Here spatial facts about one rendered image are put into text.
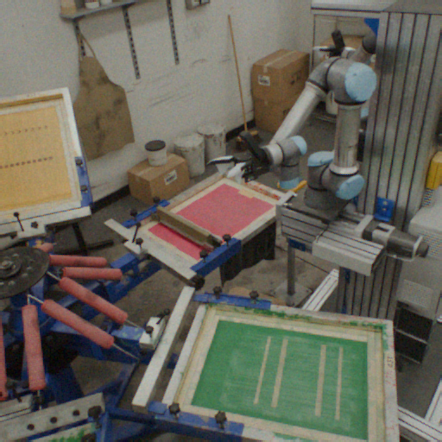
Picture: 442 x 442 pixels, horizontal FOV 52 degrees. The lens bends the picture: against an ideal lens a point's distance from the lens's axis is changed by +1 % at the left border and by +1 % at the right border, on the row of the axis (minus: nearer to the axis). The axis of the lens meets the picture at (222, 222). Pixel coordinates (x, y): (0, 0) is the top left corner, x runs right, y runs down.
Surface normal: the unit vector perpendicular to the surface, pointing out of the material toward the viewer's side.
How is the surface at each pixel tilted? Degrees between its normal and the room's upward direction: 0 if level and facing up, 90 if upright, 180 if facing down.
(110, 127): 90
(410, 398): 0
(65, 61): 90
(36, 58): 90
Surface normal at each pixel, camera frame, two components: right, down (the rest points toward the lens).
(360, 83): 0.47, 0.37
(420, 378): -0.08, -0.80
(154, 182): 0.74, 0.35
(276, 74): -0.63, 0.49
